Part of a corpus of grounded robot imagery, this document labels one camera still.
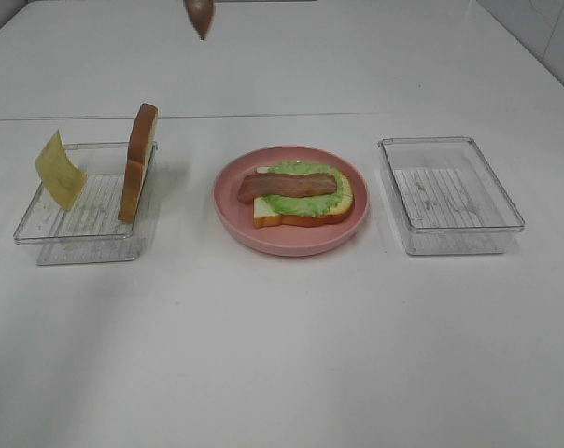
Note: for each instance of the yellow cheese slice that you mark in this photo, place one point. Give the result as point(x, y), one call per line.
point(60, 177)

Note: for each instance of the clear left plastic tray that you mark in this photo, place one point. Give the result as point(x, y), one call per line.
point(90, 232)

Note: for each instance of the pink round plate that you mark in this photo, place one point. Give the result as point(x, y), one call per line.
point(285, 240)

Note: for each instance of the bread slice sandwich base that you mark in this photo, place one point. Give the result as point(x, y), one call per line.
point(270, 221)

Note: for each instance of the tray bacon strip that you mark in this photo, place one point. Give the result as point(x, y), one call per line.
point(288, 185)
point(201, 14)

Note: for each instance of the standing bread slice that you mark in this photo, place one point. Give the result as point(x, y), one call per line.
point(138, 155)

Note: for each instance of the clear plastic tray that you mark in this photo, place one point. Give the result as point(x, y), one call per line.
point(446, 198)
point(90, 232)

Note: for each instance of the green lettuce leaf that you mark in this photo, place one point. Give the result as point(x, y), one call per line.
point(313, 206)

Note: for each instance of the clear right plastic tray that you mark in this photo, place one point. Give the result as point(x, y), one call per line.
point(446, 198)

